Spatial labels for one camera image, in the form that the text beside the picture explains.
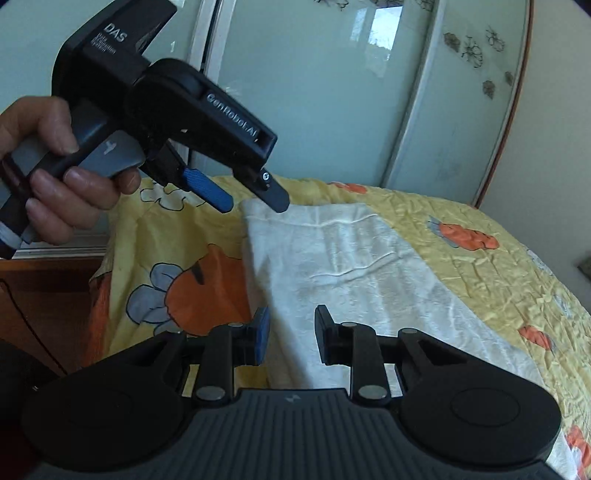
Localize person's left hand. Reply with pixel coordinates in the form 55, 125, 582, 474
0, 95, 142, 246

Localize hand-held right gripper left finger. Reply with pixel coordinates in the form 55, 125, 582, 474
111, 307, 273, 403

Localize yellow printed blanket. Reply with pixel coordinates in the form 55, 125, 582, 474
87, 175, 591, 480

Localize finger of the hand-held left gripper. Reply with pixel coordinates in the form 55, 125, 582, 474
154, 142, 233, 214
232, 165, 291, 214

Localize white pants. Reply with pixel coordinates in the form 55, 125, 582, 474
242, 198, 583, 480

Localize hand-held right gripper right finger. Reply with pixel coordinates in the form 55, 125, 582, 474
314, 304, 465, 402

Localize black cable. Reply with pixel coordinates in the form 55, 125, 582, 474
0, 277, 70, 376

